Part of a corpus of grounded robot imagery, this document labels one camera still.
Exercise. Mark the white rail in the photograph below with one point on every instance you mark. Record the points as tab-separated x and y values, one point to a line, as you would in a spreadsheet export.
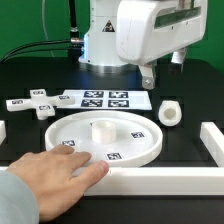
160	181
2	131
213	139

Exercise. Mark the white front rail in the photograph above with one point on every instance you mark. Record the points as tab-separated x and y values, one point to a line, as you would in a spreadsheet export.
160	181

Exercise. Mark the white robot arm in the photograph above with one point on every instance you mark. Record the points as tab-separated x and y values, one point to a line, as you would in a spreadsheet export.
99	52

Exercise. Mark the white left rail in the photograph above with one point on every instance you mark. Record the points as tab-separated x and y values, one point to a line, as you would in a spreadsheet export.
2	131

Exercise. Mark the white marker tag sheet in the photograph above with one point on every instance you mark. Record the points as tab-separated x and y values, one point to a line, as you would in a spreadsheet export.
110	99

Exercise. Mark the white cross-shaped table base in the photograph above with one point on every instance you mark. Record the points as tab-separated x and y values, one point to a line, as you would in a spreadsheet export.
40	102

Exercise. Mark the person's bare hand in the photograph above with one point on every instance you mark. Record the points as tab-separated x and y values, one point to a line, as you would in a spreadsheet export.
49	176

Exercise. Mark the white round table top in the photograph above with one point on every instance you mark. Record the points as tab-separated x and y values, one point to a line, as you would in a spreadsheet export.
122	139

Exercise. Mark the white right rail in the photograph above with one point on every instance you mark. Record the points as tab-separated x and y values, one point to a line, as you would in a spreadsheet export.
213	139

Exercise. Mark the grey sleeved forearm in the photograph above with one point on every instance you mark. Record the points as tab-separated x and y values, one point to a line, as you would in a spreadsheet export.
18	204

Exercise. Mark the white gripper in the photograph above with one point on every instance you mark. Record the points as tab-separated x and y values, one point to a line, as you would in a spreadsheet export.
150	29

